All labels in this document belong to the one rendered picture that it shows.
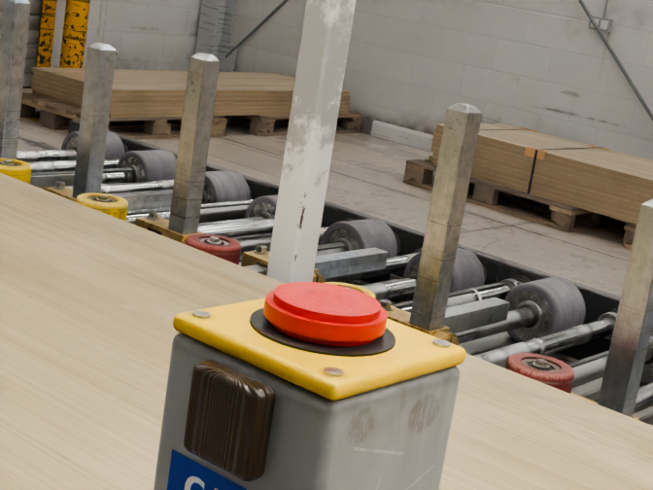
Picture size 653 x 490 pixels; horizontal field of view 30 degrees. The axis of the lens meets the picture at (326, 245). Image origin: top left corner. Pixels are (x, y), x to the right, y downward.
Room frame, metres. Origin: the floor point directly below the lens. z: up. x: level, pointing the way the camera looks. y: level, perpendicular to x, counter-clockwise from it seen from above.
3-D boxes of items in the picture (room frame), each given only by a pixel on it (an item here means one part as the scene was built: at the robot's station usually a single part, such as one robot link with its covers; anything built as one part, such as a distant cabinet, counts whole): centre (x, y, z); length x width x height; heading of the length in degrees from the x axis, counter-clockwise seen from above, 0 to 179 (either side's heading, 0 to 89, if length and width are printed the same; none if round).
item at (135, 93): (8.50, 1.01, 0.23); 2.41 x 0.77 x 0.17; 144
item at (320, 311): (0.38, 0.00, 1.22); 0.04 x 0.04 x 0.02
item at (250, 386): (0.35, 0.02, 1.20); 0.03 x 0.01 x 0.03; 52
